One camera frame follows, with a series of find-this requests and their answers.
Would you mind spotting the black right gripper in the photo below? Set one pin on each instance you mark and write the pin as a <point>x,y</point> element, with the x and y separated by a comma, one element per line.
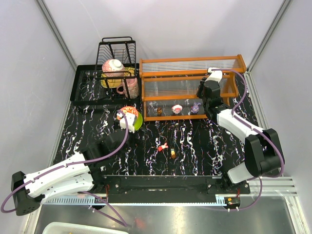
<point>203,83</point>

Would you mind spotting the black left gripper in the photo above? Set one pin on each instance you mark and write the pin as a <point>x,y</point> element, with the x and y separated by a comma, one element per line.
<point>117,122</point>

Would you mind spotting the pink piglet toy figure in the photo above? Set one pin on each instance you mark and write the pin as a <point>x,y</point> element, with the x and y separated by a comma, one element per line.
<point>162,147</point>

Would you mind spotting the brown haired small toy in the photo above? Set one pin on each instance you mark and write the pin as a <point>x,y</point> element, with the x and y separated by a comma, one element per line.
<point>159,111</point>

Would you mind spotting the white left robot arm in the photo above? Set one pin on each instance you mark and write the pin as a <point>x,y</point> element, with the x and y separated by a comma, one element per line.
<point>76,174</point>

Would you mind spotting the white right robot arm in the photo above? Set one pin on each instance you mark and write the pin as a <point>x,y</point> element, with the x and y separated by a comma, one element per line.
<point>263,153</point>

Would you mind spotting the wooden tiered display shelf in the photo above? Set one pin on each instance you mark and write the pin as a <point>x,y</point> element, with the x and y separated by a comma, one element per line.
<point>171,81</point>

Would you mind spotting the purple bunny toy figure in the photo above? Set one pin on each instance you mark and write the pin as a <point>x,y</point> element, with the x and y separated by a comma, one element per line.
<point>195,108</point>

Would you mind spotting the lime green plate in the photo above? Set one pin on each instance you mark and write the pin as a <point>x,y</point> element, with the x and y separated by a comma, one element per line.
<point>138,122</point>

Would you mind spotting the pink white lamb toy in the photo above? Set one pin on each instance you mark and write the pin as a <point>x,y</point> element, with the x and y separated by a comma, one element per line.
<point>176,109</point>

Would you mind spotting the orange patterned white bowl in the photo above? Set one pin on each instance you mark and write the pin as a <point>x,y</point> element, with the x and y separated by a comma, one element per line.
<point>130,112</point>

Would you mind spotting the black drain tray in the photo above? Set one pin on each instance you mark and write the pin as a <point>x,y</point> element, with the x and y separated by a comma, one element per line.
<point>87,89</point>

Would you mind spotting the yellow plate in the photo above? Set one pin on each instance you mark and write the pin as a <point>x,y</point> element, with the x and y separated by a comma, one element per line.
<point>114,83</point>

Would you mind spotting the pink floral mug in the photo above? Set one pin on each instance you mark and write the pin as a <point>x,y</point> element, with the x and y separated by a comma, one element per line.
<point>129,88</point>

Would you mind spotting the pink floral bowl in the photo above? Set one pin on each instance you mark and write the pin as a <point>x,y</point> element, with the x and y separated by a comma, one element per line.
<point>113,68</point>

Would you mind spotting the white plastic bin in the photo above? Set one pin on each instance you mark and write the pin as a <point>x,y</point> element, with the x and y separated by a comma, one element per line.
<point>69,228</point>

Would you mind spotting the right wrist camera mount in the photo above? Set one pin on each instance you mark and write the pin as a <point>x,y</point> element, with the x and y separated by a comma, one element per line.
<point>214,74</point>

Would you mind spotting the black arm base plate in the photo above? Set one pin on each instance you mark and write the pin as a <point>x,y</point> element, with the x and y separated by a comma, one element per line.
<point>116,184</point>

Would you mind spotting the black wire dish rack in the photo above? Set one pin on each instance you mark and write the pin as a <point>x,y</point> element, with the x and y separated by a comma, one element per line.
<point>121,48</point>

